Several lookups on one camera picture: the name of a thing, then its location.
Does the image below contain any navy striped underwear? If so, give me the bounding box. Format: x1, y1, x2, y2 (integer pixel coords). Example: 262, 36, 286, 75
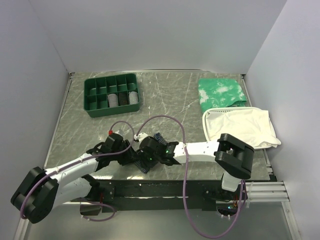
133, 132, 168, 174

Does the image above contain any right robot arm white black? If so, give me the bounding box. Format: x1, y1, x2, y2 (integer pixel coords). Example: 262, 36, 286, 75
134, 133, 255, 200

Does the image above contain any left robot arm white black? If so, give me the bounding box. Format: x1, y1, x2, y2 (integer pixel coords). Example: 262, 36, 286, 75
10, 140, 139, 224

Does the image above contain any green compartment organizer tray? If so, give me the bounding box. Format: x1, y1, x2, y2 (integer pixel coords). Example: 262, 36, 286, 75
83, 73, 141, 118

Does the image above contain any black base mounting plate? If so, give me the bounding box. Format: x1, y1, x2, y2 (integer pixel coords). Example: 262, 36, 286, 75
86, 180, 248, 211

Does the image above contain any green white tie-dye cloth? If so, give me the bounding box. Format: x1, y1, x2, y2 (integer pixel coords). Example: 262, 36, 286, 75
198, 78, 247, 113

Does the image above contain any white perforated laundry basket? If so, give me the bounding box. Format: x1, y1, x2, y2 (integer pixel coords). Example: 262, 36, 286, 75
202, 107, 263, 141

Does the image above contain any white cloth in basket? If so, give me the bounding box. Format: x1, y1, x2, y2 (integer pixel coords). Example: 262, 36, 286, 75
202, 107, 281, 150

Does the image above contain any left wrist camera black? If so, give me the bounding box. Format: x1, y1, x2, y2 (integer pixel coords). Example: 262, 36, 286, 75
104, 133, 124, 152

